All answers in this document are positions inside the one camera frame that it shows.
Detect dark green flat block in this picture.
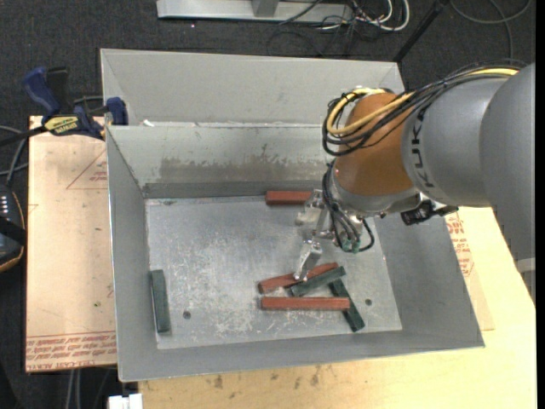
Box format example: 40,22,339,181
290,265,347,298
149,268,173,335
329,279,367,333

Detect grey metal bin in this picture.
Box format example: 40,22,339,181
100,48,486,383

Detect black cylinder on white bracket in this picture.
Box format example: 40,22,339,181
399,200,460,227

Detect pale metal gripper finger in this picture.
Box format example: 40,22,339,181
294,245,313,283
306,246,324,274

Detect red-brown flat block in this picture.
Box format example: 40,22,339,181
257,262,341,296
260,296,352,313
264,190,314,207

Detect brown cardboard board red print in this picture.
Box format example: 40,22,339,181
25,115,497,374

